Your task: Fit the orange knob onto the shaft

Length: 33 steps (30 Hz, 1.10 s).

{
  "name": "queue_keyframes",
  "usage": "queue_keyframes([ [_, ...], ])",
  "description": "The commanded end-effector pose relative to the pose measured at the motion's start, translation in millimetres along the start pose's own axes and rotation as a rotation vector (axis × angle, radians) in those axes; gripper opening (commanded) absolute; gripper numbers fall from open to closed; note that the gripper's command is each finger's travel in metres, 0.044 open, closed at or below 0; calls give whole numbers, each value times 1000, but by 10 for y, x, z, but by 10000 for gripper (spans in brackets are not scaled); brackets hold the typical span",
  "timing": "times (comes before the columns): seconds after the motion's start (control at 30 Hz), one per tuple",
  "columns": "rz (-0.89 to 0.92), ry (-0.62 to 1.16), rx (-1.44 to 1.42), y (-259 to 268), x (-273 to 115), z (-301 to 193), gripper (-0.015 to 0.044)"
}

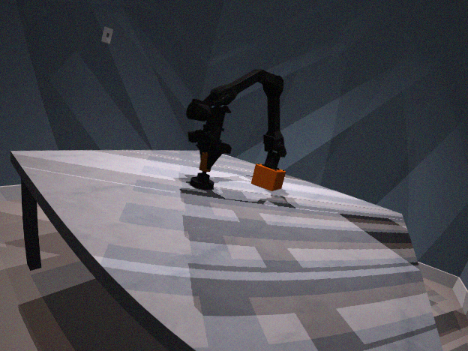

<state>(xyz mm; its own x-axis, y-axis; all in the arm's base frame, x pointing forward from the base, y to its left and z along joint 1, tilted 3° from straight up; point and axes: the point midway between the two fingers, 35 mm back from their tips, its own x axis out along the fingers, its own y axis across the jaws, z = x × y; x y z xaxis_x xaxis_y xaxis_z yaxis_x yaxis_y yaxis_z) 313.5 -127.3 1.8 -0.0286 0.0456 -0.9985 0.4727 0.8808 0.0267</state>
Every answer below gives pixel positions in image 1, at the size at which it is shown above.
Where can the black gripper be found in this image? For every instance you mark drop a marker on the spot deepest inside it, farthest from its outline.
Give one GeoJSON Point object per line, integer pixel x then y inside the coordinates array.
{"type": "Point", "coordinates": [215, 148]}

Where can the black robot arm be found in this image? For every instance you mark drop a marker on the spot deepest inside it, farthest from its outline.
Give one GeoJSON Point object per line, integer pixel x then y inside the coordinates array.
{"type": "Point", "coordinates": [201, 110]}

